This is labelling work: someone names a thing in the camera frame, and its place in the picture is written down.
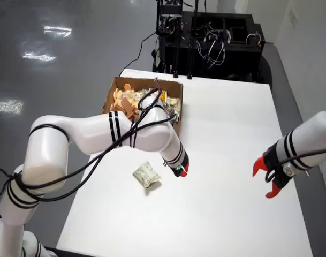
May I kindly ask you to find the black curved base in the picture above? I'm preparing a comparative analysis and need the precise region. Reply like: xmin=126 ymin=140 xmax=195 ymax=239
xmin=256 ymin=53 xmax=273 ymax=84

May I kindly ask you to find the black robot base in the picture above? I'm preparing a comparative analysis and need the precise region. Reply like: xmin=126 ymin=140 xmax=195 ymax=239
xmin=42 ymin=246 xmax=79 ymax=257

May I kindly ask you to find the black equipment rack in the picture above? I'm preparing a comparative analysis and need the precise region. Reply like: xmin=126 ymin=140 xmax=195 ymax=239
xmin=156 ymin=10 xmax=267 ymax=82

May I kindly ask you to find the white cable bundle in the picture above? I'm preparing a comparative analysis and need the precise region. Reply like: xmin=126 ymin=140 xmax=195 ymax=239
xmin=196 ymin=23 xmax=226 ymax=66

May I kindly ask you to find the brown rectangular biscuit pack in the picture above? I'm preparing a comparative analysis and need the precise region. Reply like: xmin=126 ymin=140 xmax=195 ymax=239
xmin=119 ymin=96 xmax=137 ymax=118

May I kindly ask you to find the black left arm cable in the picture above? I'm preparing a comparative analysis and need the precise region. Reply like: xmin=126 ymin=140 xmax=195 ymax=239
xmin=0 ymin=87 xmax=179 ymax=205

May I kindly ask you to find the thin black stand pole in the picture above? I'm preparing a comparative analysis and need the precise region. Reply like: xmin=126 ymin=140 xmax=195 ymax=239
xmin=186 ymin=0 xmax=200 ymax=80
xmin=172 ymin=26 xmax=180 ymax=79

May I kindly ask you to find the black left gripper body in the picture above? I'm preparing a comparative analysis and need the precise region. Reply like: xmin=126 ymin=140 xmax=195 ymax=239
xmin=164 ymin=152 xmax=189 ymax=178

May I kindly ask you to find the short white cable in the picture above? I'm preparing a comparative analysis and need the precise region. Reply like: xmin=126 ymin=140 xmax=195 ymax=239
xmin=245 ymin=31 xmax=261 ymax=46

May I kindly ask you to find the black clamp with green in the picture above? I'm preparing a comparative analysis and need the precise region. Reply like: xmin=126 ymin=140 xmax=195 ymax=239
xmin=151 ymin=49 xmax=164 ymax=72

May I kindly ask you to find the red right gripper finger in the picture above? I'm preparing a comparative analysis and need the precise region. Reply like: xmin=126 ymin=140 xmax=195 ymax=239
xmin=264 ymin=183 xmax=283 ymax=199
xmin=252 ymin=156 xmax=267 ymax=178

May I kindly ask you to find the pale green snack packet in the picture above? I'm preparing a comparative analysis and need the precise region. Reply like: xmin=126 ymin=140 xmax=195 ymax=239
xmin=132 ymin=160 xmax=163 ymax=190

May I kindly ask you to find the black floor cable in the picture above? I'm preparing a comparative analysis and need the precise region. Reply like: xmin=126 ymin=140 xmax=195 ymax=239
xmin=119 ymin=30 xmax=158 ymax=77

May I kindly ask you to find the brown cardboard box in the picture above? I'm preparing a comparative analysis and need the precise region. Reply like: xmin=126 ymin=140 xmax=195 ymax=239
xmin=100 ymin=76 xmax=184 ymax=137

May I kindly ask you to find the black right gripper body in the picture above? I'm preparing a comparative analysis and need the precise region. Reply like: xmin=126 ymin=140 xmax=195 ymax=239
xmin=262 ymin=144 xmax=295 ymax=190

